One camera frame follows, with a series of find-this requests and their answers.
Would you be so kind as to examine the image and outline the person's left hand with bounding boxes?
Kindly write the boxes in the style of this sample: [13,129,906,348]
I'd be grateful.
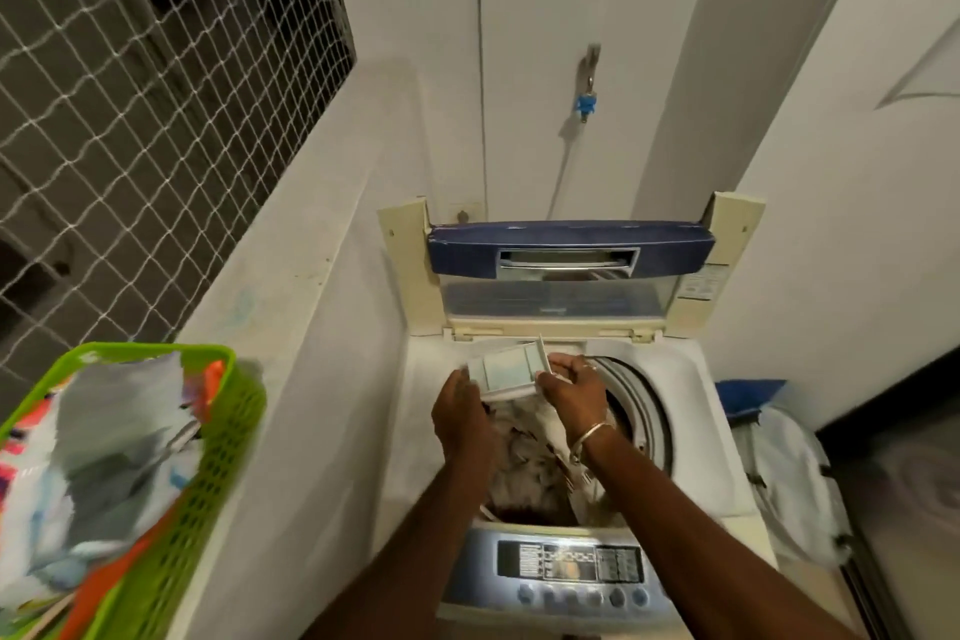
[431,368,494,467]

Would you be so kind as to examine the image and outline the person's right hand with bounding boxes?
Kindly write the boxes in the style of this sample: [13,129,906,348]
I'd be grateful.
[536,352,610,449]

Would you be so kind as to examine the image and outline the white detergent drawer tray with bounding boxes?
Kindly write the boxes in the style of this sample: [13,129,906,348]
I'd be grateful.
[466,335,552,404]

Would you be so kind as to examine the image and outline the person's left forearm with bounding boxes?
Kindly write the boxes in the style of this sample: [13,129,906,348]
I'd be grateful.
[302,446,496,640]

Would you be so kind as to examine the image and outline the person's right forearm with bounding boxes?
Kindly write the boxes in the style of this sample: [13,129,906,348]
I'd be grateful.
[573,426,864,640]

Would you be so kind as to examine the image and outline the white top-load washing machine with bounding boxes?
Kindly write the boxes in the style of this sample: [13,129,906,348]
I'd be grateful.
[372,191,781,640]

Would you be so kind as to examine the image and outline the metal bangle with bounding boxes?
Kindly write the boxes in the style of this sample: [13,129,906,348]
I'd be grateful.
[568,421,615,467]

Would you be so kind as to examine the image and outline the laundry in washer drum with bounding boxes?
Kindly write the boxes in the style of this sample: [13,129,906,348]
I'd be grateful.
[483,392,601,527]

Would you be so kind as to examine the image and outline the blue washing machine lid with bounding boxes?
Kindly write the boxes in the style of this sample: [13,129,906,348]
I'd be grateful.
[427,220,716,322]

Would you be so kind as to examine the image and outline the washing machine control panel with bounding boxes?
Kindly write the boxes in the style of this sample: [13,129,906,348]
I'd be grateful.
[442,523,680,626]

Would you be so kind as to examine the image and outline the blue plastic object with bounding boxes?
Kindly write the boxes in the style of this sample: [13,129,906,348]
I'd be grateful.
[714,379,789,425]

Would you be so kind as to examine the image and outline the white cloth bag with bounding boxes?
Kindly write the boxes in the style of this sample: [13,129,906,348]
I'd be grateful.
[731,403,856,572]

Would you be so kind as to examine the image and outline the green plastic laundry basket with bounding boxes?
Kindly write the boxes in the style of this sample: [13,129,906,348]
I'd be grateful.
[0,342,268,640]

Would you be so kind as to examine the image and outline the clothes in green basket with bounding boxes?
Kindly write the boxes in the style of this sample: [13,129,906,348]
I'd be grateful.
[0,353,226,640]

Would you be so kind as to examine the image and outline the white mesh window net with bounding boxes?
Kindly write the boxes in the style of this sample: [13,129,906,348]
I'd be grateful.
[0,0,357,386]

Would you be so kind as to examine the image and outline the grey hose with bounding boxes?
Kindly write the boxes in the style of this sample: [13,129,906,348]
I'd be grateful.
[546,122,582,222]

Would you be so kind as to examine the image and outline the wall tap with blue handle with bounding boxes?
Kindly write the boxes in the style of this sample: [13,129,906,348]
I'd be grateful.
[573,44,603,125]

